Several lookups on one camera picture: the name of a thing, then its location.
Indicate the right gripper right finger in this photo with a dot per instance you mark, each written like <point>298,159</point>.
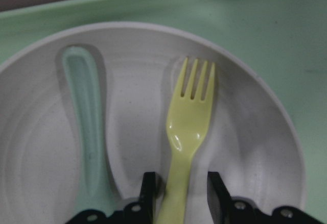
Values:
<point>225,208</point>

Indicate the yellow plastic fork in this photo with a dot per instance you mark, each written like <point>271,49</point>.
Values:
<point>187,125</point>

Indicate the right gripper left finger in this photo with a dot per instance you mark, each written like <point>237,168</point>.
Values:
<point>142,210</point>

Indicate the white round plate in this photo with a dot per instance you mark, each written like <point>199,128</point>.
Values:
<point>251,142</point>

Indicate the light green plastic tray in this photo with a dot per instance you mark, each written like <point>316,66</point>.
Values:
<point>283,41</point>

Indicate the teal plastic spoon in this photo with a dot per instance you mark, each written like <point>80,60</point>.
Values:
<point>94,190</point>

